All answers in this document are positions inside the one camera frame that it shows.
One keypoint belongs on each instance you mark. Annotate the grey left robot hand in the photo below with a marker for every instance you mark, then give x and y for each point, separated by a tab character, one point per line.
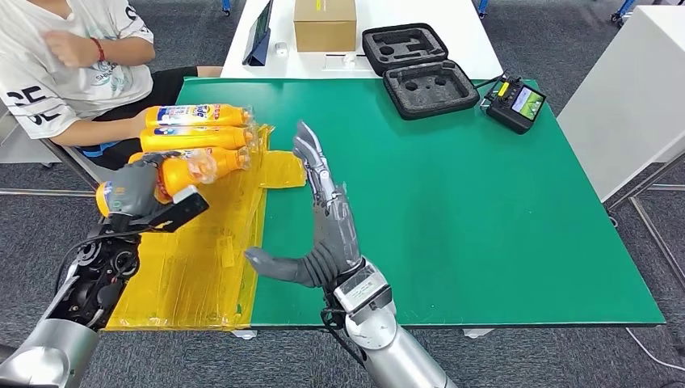
131	190

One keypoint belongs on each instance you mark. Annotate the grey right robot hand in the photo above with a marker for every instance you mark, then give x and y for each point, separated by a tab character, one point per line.
334	235

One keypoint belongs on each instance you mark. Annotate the orange detergent bottle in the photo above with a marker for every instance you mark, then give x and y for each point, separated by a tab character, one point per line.
235	115
230	160
214	140
179	174

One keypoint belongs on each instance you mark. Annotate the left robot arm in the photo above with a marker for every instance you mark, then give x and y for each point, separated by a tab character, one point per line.
69	321

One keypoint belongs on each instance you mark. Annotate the yellow plastic-wrapped board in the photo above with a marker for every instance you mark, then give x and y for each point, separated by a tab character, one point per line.
203	268

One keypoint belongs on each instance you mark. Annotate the white table foot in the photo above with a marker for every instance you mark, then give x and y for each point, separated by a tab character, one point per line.
244	334
479	332

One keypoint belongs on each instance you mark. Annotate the person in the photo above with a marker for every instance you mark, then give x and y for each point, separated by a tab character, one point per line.
64	64

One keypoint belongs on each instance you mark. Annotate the black foam-lined case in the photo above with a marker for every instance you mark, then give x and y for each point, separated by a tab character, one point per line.
428	90

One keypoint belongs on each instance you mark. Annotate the tablet in blue case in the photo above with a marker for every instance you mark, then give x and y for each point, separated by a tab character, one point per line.
259	45

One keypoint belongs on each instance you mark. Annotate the small white round object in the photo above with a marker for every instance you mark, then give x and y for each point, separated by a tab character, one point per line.
281	49

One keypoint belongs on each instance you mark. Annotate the blue metal leg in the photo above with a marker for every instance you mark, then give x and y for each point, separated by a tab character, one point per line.
483	7
227	6

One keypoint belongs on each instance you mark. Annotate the brown cardboard box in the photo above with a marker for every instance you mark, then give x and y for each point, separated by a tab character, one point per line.
325	27

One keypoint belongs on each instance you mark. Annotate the black remote controller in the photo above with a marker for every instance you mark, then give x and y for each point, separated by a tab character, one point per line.
508	111

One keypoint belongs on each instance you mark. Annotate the white table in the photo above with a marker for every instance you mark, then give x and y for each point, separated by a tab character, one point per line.
455	32

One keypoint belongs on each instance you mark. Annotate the white cabinet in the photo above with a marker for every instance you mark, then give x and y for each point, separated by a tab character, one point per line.
631	107

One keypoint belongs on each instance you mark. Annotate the blue wheeled stand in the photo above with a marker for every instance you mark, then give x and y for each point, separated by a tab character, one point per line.
626	8

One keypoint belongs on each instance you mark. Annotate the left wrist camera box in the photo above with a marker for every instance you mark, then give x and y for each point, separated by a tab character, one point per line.
179	211

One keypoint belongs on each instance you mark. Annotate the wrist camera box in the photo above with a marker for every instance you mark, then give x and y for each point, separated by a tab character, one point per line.
364	289
179	211

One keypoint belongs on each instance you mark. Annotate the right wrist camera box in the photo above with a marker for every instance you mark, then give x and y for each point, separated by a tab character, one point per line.
364	289

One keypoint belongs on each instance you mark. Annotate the steel bench frame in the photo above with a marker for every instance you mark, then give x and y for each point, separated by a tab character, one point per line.
75	160

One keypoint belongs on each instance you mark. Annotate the steel table frame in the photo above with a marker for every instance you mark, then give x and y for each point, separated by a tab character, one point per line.
669	188

